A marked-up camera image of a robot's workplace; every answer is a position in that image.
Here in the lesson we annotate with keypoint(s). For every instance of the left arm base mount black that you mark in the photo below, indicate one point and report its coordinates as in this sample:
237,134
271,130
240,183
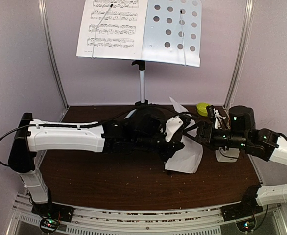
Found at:
54,211

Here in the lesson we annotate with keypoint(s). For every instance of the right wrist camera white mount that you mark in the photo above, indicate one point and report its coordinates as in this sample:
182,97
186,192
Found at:
216,117

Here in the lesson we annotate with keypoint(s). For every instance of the green bowl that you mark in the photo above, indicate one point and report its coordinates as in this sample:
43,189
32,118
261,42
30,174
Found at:
202,108

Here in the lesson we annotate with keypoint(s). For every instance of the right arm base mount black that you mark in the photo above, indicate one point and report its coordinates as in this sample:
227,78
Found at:
239,210

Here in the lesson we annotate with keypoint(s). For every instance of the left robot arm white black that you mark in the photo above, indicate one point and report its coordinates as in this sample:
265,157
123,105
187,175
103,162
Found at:
144,129

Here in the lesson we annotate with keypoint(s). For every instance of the aluminium front rail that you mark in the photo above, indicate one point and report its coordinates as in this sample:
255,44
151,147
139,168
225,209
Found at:
93,221

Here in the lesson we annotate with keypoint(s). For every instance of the light blue music stand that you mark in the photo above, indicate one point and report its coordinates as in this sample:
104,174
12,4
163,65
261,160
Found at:
172,35

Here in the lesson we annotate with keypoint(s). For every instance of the aluminium corner post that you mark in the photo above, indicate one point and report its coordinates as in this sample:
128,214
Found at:
51,54
243,46

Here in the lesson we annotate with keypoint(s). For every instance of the aluminium corner post right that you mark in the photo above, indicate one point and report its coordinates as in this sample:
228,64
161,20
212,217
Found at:
243,46

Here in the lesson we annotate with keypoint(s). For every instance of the white metronome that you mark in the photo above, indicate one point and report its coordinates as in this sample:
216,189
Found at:
229,155

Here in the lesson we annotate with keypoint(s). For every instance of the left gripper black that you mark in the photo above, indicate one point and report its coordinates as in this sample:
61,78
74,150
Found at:
176,145

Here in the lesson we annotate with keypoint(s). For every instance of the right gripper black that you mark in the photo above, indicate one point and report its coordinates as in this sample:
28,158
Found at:
202,126

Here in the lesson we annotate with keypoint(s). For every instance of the aluminium corner post left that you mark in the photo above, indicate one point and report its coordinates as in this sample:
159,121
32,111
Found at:
51,54

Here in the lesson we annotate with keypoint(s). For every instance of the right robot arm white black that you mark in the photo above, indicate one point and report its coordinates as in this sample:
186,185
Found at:
262,143

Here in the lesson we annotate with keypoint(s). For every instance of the sheet music page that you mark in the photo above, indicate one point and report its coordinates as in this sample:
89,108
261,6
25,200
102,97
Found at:
112,29
186,160

